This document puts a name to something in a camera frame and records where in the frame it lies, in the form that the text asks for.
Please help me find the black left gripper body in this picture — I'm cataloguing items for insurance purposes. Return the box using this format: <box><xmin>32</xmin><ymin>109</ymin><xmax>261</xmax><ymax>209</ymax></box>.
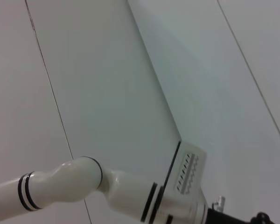
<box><xmin>206</xmin><ymin>208</ymin><xmax>275</xmax><ymax>224</ymax></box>

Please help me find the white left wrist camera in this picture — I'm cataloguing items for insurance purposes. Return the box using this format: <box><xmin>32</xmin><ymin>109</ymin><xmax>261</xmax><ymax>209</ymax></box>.
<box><xmin>163</xmin><ymin>140</ymin><xmax>208</xmax><ymax>206</ymax></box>

